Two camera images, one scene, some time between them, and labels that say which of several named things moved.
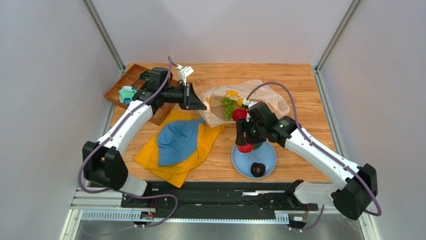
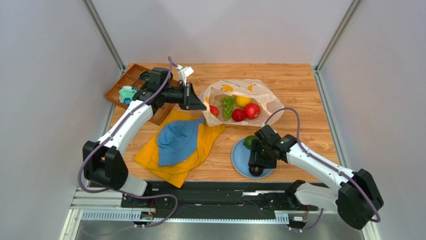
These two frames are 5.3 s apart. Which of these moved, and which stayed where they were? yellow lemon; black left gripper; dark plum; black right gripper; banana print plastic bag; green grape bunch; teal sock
Moved: banana print plastic bag; black right gripper
Stayed: yellow lemon; dark plum; black left gripper; green grape bunch; teal sock
